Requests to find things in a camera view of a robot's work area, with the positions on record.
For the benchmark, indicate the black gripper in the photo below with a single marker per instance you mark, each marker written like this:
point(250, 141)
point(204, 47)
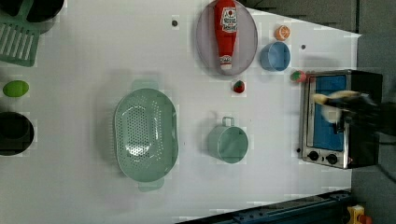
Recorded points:
point(362, 112)

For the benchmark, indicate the yellow plush peeled banana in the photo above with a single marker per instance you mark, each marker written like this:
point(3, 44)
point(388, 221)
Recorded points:
point(331, 109)

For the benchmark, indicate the silver black toaster oven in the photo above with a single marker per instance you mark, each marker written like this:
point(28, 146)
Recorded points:
point(335, 143)

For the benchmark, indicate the red plush strawberry near oven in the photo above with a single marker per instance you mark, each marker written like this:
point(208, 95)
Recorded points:
point(298, 76)

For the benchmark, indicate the blue plastic cup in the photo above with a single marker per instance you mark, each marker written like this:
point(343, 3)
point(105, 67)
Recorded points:
point(275, 57)

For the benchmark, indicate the orange plush slice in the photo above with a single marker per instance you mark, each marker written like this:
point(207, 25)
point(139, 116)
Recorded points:
point(282, 33)

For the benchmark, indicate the red plush strawberry near plate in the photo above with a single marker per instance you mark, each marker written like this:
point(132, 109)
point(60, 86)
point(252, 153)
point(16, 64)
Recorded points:
point(239, 86)

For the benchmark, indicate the grey round plate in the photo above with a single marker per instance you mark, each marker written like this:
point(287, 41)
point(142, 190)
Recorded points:
point(245, 46)

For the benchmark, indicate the green plastic mug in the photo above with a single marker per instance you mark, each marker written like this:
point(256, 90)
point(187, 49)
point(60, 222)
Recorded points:
point(227, 142)

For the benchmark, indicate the red plush ketchup bottle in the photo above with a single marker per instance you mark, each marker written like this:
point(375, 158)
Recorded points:
point(225, 21)

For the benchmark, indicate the green plastic colander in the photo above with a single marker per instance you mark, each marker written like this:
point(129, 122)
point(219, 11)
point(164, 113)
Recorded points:
point(145, 135)

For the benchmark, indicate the black bowl top left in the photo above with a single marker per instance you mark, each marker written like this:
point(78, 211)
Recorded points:
point(41, 10)

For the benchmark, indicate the black round bowl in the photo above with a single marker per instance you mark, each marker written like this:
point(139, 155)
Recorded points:
point(16, 133)

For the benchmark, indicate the green plush lime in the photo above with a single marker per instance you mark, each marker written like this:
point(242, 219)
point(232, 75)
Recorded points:
point(16, 88)

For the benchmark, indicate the green slotted dish rack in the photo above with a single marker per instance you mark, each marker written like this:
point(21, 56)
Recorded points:
point(19, 38)

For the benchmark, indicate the blue metal frame rail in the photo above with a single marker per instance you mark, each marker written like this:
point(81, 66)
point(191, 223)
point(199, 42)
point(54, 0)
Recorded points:
point(326, 208)

